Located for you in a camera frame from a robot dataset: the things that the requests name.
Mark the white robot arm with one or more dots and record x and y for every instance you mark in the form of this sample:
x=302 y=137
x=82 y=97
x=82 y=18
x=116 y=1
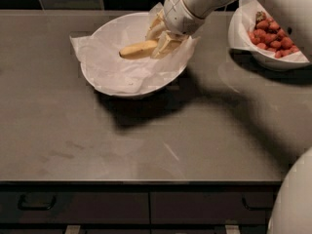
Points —
x=292 y=212

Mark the white paper liner right bowl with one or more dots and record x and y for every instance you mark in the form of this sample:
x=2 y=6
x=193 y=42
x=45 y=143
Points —
x=253 y=29

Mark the right dark drawer front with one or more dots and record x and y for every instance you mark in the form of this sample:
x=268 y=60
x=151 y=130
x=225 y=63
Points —
x=203 y=208

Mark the yellow banana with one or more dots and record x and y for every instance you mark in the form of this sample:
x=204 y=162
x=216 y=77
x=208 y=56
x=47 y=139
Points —
x=139 y=50

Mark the right black drawer handle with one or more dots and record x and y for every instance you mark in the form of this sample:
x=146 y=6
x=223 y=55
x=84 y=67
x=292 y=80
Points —
x=257 y=202

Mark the dark drawer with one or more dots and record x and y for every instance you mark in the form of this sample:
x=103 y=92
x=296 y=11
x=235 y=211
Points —
x=203 y=208
x=79 y=207

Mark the black drawer handle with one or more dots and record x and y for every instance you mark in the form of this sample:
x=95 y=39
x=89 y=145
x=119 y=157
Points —
x=36 y=202
x=257 y=202

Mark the left black drawer handle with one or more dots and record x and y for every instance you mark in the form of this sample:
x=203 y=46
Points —
x=36 y=202

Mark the pile of red strawberries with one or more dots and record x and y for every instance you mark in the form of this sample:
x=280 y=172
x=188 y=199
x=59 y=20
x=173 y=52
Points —
x=268 y=35

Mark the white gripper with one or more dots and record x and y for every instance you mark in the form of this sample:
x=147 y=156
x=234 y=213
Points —
x=179 y=16

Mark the left dark drawer front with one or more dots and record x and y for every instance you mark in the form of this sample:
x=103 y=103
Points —
x=79 y=207

